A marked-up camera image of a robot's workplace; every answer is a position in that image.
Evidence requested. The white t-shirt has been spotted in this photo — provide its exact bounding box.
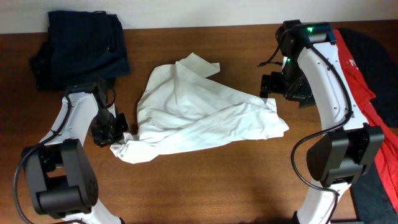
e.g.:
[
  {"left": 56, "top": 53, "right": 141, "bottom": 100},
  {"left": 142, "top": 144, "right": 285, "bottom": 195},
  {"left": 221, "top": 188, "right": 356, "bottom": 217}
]
[{"left": 110, "top": 54, "right": 289, "bottom": 164}]

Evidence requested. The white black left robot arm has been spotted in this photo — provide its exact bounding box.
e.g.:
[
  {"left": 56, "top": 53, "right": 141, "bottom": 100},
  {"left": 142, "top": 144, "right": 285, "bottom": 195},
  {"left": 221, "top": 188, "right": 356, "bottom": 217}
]
[{"left": 13, "top": 83, "right": 129, "bottom": 223}]

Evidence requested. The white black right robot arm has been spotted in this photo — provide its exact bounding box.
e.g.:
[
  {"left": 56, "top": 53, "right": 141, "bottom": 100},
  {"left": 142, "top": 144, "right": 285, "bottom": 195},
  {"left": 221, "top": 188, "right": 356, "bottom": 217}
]
[{"left": 260, "top": 20, "right": 384, "bottom": 224}]

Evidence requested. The dark navy folded clothes pile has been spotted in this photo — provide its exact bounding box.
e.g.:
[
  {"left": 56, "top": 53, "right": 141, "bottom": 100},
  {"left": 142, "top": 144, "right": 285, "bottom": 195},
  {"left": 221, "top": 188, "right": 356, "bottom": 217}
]
[{"left": 30, "top": 11, "right": 131, "bottom": 91}]

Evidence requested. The black garment under red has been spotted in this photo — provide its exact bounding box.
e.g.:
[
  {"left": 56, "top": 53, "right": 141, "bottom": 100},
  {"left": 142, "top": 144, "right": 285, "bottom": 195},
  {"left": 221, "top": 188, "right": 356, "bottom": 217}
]
[{"left": 338, "top": 27, "right": 398, "bottom": 224}]

